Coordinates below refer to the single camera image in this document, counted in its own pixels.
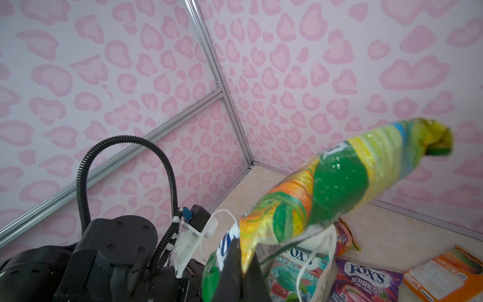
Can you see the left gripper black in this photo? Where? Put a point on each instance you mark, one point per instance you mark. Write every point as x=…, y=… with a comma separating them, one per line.
x=189, y=282

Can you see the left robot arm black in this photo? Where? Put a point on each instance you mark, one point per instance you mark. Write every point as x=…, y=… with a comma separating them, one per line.
x=109, y=263

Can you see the orange Fox's fruits candy bag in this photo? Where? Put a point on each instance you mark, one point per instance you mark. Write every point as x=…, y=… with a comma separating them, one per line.
x=345, y=239

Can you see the green yellow Fox's candy bag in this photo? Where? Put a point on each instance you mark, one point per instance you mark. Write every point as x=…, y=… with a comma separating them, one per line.
x=337, y=181

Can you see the aluminium frame profile diagonal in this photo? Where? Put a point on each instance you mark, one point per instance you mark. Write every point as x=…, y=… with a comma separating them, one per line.
x=67, y=194

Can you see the purple berries Fox's candy bag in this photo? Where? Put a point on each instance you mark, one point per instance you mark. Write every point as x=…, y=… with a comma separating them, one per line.
x=359, y=283

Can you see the orange candy bag back side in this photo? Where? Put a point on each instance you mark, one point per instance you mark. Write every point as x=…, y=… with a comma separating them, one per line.
x=454, y=275

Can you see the white paper gift bag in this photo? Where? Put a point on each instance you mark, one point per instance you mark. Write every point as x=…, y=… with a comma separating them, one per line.
x=325, y=243

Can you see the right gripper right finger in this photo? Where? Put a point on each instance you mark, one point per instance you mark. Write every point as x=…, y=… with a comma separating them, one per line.
x=254, y=288

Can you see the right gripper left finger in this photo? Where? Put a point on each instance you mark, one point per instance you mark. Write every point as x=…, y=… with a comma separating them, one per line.
x=230, y=283

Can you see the aluminium frame post left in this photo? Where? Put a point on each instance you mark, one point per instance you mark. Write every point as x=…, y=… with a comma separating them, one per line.
x=208, y=49

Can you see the teal mint blossom candy bag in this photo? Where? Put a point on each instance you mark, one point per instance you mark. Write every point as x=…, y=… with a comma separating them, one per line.
x=282, y=276

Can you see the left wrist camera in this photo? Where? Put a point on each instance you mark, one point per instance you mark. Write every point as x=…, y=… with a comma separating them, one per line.
x=196, y=224

